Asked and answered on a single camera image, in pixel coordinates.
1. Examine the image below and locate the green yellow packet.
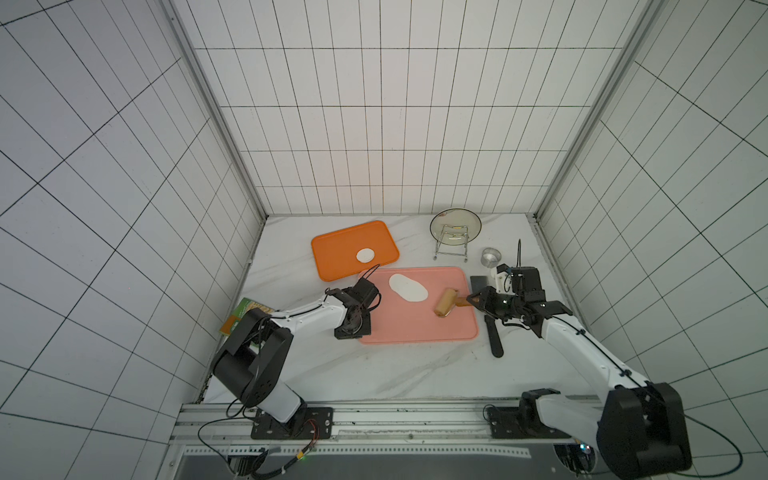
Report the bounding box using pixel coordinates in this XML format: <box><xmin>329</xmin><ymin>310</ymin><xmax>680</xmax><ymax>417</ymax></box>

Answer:
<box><xmin>220</xmin><ymin>297</ymin><xmax>273</xmax><ymax>336</ymax></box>

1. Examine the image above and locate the white dough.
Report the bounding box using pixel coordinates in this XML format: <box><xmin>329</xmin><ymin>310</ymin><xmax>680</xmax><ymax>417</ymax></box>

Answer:
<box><xmin>389</xmin><ymin>274</ymin><xmax>429</xmax><ymax>303</ymax></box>
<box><xmin>355</xmin><ymin>248</ymin><xmax>375</xmax><ymax>264</ymax></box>

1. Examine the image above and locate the aluminium mounting rail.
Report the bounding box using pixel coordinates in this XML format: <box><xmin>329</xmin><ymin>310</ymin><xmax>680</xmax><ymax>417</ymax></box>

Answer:
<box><xmin>170</xmin><ymin>398</ymin><xmax>571</xmax><ymax>458</ymax></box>

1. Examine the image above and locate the left base black cable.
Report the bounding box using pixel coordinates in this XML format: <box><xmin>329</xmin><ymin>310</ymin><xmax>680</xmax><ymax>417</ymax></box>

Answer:
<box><xmin>195</xmin><ymin>419</ymin><xmax>256</xmax><ymax>475</ymax></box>

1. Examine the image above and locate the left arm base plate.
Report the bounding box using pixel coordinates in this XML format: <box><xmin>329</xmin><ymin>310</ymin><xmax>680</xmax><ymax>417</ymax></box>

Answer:
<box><xmin>251</xmin><ymin>406</ymin><xmax>334</xmax><ymax>441</ymax></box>

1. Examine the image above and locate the wooden rolling pin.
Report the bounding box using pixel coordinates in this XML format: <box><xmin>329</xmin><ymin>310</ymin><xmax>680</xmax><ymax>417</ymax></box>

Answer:
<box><xmin>433</xmin><ymin>288</ymin><xmax>471</xmax><ymax>318</ymax></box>

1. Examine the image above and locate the metal spatula black handle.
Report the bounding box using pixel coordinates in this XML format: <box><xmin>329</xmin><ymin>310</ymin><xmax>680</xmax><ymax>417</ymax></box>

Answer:
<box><xmin>469</xmin><ymin>275</ymin><xmax>505</xmax><ymax>360</ymax></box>

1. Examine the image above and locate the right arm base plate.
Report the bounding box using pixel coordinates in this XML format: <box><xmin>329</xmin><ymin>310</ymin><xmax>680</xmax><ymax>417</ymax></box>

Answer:
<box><xmin>483</xmin><ymin>404</ymin><xmax>570</xmax><ymax>440</ymax></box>

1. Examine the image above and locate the metal wire lid rack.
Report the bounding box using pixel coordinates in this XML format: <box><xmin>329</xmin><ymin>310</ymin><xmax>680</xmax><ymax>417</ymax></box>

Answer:
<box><xmin>431</xmin><ymin>224</ymin><xmax>470</xmax><ymax>262</ymax></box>

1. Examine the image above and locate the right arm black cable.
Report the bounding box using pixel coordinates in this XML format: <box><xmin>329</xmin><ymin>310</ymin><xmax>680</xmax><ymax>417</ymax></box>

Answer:
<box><xmin>551</xmin><ymin>315</ymin><xmax>744</xmax><ymax>480</ymax></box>

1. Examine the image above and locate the pink plastic tray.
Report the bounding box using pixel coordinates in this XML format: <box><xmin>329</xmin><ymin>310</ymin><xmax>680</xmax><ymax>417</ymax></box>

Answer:
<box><xmin>360</xmin><ymin>267</ymin><xmax>478</xmax><ymax>345</ymax></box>

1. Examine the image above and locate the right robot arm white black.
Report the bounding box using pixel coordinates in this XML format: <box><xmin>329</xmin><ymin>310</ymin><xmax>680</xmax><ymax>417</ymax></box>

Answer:
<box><xmin>467</xmin><ymin>267</ymin><xmax>692</xmax><ymax>479</ymax></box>

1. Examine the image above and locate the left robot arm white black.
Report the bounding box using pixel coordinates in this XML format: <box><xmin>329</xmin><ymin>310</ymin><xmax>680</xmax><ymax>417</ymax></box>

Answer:
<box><xmin>211</xmin><ymin>277</ymin><xmax>381</xmax><ymax>425</ymax></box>

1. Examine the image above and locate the orange plastic tray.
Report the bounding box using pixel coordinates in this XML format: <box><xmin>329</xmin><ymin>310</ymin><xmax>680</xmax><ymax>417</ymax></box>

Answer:
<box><xmin>311</xmin><ymin>220</ymin><xmax>400</xmax><ymax>282</ymax></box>

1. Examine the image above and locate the white dough on orange tray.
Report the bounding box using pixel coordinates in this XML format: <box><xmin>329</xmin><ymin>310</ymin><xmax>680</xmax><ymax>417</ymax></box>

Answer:
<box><xmin>355</xmin><ymin>248</ymin><xmax>375</xmax><ymax>264</ymax></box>

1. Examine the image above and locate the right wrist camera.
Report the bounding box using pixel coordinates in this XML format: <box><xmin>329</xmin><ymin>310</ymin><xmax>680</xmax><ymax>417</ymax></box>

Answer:
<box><xmin>493</xmin><ymin>263</ymin><xmax>513</xmax><ymax>295</ymax></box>

